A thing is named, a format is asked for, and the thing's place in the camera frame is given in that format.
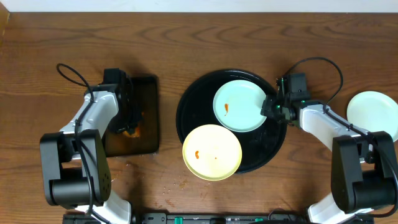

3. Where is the orange green sponge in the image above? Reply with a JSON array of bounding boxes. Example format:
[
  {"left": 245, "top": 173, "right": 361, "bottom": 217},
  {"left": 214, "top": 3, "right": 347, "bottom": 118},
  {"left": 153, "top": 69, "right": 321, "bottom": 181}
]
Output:
[{"left": 122, "top": 112, "right": 144, "bottom": 138}]

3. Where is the light blue plate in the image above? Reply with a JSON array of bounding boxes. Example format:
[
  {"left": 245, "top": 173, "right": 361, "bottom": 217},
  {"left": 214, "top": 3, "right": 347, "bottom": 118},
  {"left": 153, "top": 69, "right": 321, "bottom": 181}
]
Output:
[
  {"left": 346, "top": 91, "right": 397, "bottom": 141},
  {"left": 213, "top": 80, "right": 267, "bottom": 133}
]

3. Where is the light blue plate top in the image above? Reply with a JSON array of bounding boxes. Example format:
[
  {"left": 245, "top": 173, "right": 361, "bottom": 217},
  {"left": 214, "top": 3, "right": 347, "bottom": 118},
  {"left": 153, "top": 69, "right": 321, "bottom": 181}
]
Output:
[{"left": 346, "top": 91, "right": 397, "bottom": 141}]

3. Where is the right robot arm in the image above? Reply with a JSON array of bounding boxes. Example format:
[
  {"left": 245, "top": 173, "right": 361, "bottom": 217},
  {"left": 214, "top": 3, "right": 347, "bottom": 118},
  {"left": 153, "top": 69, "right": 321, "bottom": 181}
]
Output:
[{"left": 261, "top": 90, "right": 397, "bottom": 223}]

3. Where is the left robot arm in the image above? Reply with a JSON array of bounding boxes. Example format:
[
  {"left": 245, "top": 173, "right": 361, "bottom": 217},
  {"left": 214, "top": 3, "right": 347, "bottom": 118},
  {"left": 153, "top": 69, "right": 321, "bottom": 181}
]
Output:
[{"left": 40, "top": 68, "right": 141, "bottom": 223}]

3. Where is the black rectangular tray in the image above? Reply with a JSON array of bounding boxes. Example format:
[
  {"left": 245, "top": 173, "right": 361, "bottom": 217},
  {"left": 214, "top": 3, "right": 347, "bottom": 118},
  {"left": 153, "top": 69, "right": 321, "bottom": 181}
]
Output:
[{"left": 103, "top": 75, "right": 160, "bottom": 157}]

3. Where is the round black tray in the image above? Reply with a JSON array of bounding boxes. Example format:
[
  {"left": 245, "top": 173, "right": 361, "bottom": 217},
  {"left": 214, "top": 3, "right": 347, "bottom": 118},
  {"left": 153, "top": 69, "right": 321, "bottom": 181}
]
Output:
[{"left": 176, "top": 69, "right": 287, "bottom": 174}]

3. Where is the yellow plate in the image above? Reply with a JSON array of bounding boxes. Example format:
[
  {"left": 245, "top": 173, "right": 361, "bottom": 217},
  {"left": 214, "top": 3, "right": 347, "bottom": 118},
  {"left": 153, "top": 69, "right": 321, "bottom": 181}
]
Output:
[{"left": 182, "top": 124, "right": 243, "bottom": 181}]

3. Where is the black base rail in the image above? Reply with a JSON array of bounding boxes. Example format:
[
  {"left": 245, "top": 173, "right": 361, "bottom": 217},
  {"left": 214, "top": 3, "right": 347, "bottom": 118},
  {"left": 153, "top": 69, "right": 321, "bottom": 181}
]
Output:
[{"left": 62, "top": 212, "right": 375, "bottom": 224}]

